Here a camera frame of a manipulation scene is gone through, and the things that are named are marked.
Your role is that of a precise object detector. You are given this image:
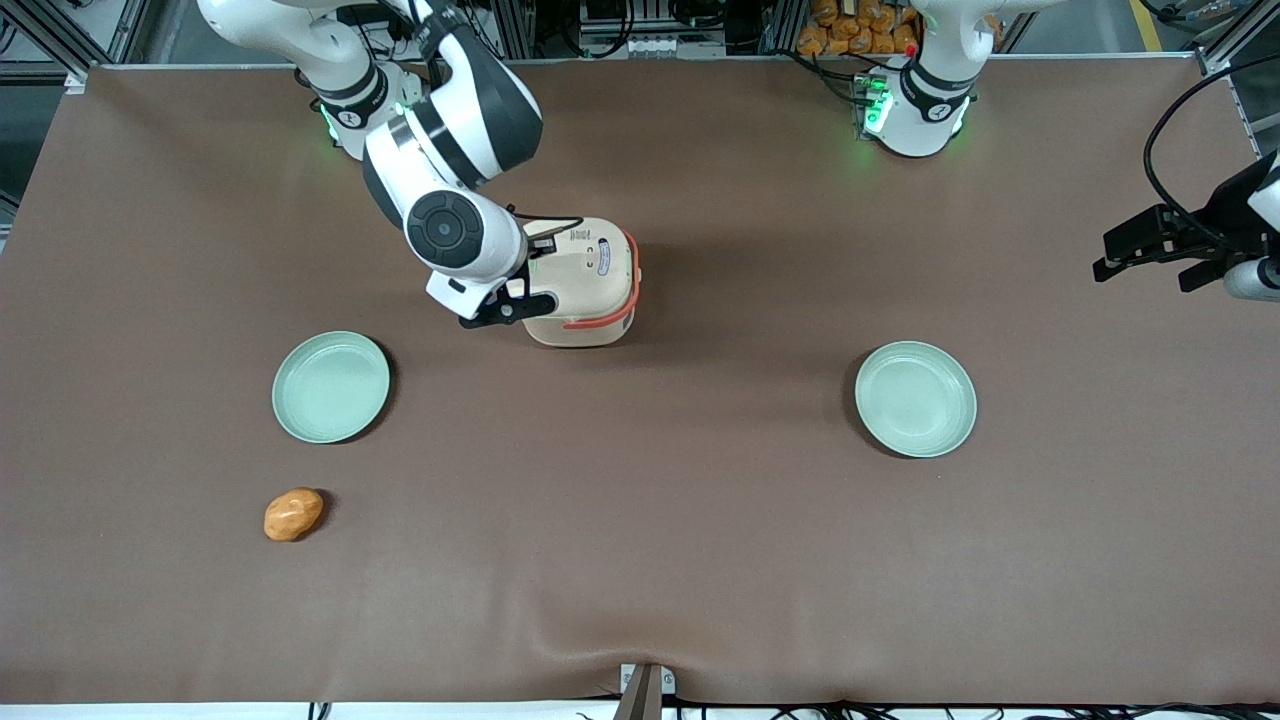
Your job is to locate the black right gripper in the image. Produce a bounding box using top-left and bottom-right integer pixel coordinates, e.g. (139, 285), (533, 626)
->
(460, 232), (561, 329)

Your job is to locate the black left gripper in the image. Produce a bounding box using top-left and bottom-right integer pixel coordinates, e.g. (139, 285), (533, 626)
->
(1093, 150), (1280, 293)

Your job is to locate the beige rice cooker orange handle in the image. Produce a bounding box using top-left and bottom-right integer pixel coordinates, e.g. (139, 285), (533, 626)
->
(518, 217), (642, 349)

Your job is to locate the pale green round plate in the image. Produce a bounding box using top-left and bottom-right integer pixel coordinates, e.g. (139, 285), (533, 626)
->
(854, 341), (978, 459)
(272, 331), (392, 444)

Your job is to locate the white power strip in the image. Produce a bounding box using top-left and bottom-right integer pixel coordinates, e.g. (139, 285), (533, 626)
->
(580, 33), (728, 59)

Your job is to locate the brown table cloth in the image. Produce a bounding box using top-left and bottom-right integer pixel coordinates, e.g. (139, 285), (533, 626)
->
(0, 55), (1280, 706)

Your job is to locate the orange-brown bread roll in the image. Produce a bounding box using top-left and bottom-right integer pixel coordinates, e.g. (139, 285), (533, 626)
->
(264, 487), (326, 543)

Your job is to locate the bag of orange breads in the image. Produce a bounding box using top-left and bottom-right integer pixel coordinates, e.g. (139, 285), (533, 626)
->
(797, 0), (921, 57)

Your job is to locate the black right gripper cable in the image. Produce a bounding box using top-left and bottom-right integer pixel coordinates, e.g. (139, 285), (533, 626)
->
(503, 207), (586, 241)

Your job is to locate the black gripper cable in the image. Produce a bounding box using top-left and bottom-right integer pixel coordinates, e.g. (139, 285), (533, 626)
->
(503, 207), (586, 241)
(1143, 55), (1280, 251)

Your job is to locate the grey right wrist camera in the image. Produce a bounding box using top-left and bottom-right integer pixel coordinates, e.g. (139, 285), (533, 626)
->
(427, 265), (504, 323)

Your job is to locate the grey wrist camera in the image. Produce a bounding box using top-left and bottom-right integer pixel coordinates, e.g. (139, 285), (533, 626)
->
(1224, 257), (1280, 303)
(427, 265), (504, 323)

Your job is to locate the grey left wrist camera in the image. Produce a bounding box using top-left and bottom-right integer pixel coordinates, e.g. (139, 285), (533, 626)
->
(1224, 257), (1280, 303)

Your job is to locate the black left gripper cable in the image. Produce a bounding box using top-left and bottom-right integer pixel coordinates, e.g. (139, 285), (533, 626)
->
(1143, 55), (1280, 251)

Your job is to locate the aluminium frame profile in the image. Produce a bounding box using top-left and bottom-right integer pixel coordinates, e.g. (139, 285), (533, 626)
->
(1195, 0), (1280, 76)
(0, 0), (151, 81)

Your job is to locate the metal table edge bracket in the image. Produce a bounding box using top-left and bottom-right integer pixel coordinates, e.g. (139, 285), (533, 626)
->
(618, 662), (677, 720)

